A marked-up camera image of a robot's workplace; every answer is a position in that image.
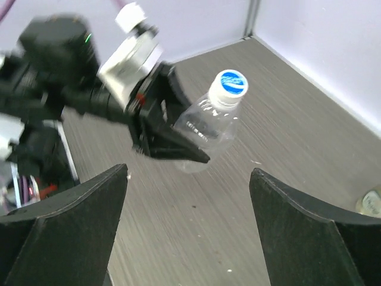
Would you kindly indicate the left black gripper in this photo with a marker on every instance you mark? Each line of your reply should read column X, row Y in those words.
column 151, row 135

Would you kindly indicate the blue white bottle cap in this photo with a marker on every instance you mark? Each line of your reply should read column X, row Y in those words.
column 227, row 89

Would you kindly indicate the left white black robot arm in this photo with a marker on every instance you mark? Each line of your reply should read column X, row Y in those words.
column 58, row 68

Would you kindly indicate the clear plastic bottle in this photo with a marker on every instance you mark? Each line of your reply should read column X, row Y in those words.
column 212, row 129

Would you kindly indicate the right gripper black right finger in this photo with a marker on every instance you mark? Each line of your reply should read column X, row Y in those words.
column 307, row 241

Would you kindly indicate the green cap glass bottle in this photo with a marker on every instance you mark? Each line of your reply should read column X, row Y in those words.
column 370, row 203

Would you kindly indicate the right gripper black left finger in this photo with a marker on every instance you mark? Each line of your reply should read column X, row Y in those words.
column 66, row 239

